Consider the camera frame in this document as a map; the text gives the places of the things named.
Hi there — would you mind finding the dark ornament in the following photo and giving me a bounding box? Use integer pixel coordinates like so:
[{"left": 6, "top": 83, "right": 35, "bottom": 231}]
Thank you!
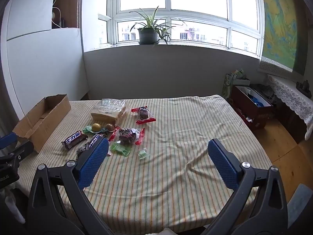
[{"left": 296, "top": 80, "right": 311, "bottom": 92}]

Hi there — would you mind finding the large brown chocolate bar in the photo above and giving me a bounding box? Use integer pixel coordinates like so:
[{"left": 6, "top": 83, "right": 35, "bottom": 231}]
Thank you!
[{"left": 61, "top": 130, "right": 88, "bottom": 150}]

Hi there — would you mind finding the red-brown storage box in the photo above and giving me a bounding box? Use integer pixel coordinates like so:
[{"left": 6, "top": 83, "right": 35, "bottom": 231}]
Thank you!
[{"left": 231, "top": 85, "right": 274, "bottom": 131}]

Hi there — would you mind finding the lace covered side table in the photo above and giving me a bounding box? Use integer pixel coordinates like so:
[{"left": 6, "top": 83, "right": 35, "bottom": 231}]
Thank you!
[{"left": 268, "top": 75, "right": 313, "bottom": 141}]

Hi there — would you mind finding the dark wooden cabinet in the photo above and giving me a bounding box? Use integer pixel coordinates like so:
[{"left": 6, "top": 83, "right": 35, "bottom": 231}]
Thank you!
[{"left": 274, "top": 98, "right": 313, "bottom": 145}]

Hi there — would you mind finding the wall map poster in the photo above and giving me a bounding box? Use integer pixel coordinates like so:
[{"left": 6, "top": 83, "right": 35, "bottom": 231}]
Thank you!
[{"left": 260, "top": 0, "right": 306, "bottom": 76}]

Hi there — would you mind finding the white cable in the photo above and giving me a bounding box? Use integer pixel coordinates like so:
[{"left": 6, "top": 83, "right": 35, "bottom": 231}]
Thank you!
[{"left": 52, "top": 0, "right": 65, "bottom": 28}]

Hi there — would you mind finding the clear bag of sliced bread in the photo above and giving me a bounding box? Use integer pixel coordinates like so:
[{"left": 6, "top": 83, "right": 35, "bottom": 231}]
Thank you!
[{"left": 90, "top": 99, "right": 127, "bottom": 126}]

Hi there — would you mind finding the small green candy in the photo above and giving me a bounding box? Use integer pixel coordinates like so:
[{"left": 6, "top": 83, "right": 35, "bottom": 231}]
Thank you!
[{"left": 137, "top": 148, "right": 150, "bottom": 160}]

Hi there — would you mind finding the white framed window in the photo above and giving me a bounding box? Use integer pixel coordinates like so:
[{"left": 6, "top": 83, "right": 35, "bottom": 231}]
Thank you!
[{"left": 98, "top": 0, "right": 266, "bottom": 59}]

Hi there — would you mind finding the green snack packet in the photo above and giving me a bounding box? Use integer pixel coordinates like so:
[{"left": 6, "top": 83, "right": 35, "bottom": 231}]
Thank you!
[
  {"left": 109, "top": 142, "right": 132, "bottom": 157},
  {"left": 83, "top": 126, "right": 108, "bottom": 136}
]

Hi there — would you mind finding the white wardrobe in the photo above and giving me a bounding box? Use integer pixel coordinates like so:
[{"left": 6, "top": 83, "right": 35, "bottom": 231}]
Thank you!
[{"left": 6, "top": 0, "right": 90, "bottom": 120}]

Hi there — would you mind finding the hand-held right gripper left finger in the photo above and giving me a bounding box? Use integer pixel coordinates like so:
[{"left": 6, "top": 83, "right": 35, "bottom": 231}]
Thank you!
[{"left": 26, "top": 137, "right": 110, "bottom": 235}]

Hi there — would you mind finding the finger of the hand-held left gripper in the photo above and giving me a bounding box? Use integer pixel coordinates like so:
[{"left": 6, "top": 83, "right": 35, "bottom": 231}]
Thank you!
[
  {"left": 0, "top": 141, "right": 35, "bottom": 169},
  {"left": 0, "top": 133, "right": 19, "bottom": 150}
]

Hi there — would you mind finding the black patterned snack packet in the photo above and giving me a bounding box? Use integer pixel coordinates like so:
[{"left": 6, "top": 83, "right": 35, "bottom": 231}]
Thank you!
[{"left": 76, "top": 142, "right": 90, "bottom": 159}]

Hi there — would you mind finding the grey cloth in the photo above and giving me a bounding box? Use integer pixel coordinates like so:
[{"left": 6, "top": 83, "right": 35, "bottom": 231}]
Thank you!
[{"left": 287, "top": 183, "right": 313, "bottom": 226}]

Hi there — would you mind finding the brown cardboard box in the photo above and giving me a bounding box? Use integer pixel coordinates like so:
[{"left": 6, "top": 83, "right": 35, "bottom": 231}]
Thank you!
[{"left": 12, "top": 94, "right": 72, "bottom": 155}]

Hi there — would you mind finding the green and white bag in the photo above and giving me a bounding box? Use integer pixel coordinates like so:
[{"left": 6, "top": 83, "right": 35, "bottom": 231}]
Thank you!
[{"left": 221, "top": 69, "right": 251, "bottom": 99}]

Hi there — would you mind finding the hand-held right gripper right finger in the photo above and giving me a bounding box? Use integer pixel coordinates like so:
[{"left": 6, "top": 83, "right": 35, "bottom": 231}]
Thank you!
[{"left": 207, "top": 138, "right": 289, "bottom": 235}]

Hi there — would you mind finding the small brown chocolate bar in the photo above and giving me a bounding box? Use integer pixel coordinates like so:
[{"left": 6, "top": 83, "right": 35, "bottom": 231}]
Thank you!
[{"left": 87, "top": 135, "right": 104, "bottom": 150}]

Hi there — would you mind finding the red-edged chocolate cake packet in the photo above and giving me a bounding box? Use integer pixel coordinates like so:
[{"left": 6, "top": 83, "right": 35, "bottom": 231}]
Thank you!
[
  {"left": 109, "top": 127, "right": 146, "bottom": 146},
  {"left": 131, "top": 106, "right": 156, "bottom": 125}
]

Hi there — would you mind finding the wooden shelf niche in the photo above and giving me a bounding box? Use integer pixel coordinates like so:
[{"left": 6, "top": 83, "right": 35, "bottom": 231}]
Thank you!
[{"left": 51, "top": 0, "right": 81, "bottom": 28}]

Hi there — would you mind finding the potted spider plant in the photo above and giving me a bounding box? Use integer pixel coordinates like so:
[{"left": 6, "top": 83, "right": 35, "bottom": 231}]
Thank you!
[{"left": 130, "top": 6, "right": 187, "bottom": 46}]

